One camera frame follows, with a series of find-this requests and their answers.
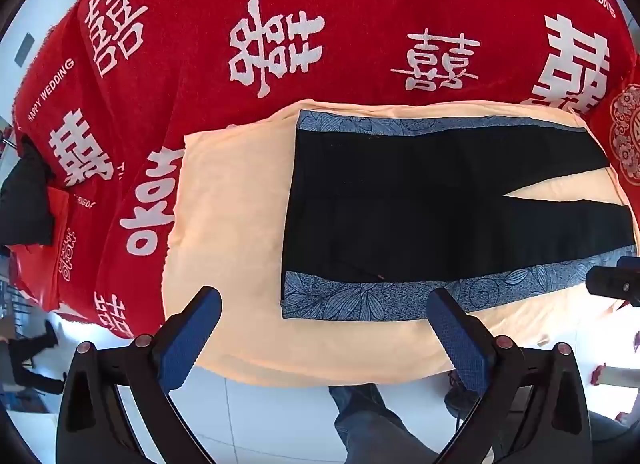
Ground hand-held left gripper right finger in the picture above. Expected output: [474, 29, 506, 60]
[427, 287, 593, 464]

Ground red floral cushion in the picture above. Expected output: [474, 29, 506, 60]
[595, 84, 640, 205]

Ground peach blanket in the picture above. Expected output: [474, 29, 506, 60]
[162, 99, 640, 390]

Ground red printed blanket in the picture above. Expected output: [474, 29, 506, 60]
[10, 0, 640, 340]

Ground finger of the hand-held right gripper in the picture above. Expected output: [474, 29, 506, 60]
[585, 257, 640, 308]

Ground person's jeans leg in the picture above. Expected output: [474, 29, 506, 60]
[329, 383, 453, 464]

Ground person's dark shoe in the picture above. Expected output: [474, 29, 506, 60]
[444, 371, 478, 415]

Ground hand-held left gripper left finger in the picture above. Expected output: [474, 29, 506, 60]
[56, 285, 223, 464]

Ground black pants with blue pattern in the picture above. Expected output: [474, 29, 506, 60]
[280, 109, 633, 320]

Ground black cloth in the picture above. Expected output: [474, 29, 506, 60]
[0, 137, 56, 247]

